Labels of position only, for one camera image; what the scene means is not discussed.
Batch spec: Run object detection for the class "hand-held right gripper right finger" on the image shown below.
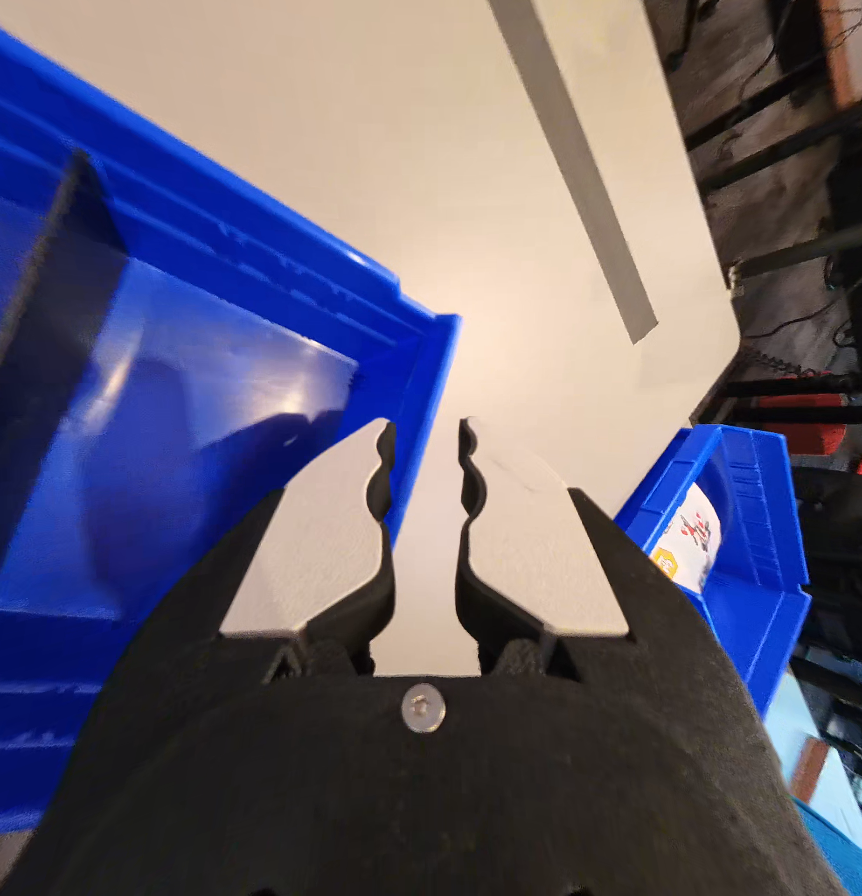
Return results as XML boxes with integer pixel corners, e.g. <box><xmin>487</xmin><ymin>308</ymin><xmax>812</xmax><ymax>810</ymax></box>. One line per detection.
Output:
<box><xmin>455</xmin><ymin>417</ymin><xmax>631</xmax><ymax>666</ymax></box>

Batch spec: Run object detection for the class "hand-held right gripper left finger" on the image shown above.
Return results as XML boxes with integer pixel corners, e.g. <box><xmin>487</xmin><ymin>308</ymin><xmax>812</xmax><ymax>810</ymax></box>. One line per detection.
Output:
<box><xmin>220</xmin><ymin>419</ymin><xmax>398</xmax><ymax>659</ymax></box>

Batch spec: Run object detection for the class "black bin divider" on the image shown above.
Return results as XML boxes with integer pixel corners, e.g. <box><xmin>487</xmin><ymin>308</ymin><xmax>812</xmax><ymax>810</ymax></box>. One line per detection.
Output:
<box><xmin>0</xmin><ymin>150</ymin><xmax>127</xmax><ymax>582</ymax></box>

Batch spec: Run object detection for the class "blue plastic bin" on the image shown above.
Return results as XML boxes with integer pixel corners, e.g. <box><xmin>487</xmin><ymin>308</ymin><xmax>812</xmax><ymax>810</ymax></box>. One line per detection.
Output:
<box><xmin>613</xmin><ymin>423</ymin><xmax>813</xmax><ymax>718</ymax></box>
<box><xmin>0</xmin><ymin>21</ymin><xmax>463</xmax><ymax>837</ymax></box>

